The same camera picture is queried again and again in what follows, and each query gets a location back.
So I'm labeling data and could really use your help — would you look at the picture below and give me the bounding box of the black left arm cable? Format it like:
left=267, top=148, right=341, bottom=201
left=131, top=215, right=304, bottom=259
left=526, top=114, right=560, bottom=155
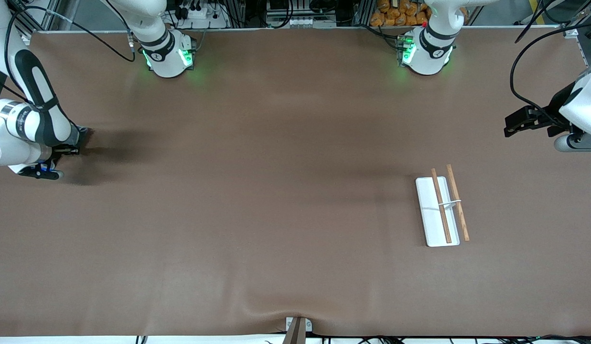
left=509, top=0, right=591, bottom=126

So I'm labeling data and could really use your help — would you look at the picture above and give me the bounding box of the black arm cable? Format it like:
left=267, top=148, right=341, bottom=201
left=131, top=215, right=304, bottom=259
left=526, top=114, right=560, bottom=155
left=4, top=0, right=137, bottom=103
left=509, top=0, right=591, bottom=126

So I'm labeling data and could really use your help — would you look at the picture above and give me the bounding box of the white power strip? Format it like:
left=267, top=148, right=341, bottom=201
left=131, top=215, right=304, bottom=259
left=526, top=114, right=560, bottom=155
left=173, top=0, right=230, bottom=29

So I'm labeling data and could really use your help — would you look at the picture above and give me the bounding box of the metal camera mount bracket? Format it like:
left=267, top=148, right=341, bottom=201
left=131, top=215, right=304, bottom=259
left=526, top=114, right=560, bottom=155
left=285, top=316, right=313, bottom=344

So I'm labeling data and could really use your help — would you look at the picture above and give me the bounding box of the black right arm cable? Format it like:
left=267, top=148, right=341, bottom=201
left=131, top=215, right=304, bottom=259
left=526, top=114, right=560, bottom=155
left=4, top=0, right=137, bottom=103

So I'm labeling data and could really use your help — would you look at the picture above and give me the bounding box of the orange snack bags pile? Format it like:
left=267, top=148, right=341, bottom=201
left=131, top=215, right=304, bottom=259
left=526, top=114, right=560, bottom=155
left=370, top=0, right=432, bottom=27

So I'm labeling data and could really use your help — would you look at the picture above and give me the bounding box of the aluminium frame profile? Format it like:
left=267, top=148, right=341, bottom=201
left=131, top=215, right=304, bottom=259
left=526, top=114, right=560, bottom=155
left=16, top=0, right=62, bottom=39
left=560, top=0, right=591, bottom=40

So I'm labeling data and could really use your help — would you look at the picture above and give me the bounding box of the white rectangular tray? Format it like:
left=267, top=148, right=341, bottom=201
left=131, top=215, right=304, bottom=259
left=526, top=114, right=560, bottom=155
left=415, top=164, right=470, bottom=247

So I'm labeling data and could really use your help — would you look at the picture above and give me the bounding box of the grey equipment box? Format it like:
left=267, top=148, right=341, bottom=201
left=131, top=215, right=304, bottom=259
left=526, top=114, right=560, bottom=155
left=266, top=0, right=341, bottom=28

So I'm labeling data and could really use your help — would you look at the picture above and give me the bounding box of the brown table mat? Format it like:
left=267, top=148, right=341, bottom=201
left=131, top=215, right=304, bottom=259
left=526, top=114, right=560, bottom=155
left=0, top=26, right=591, bottom=337

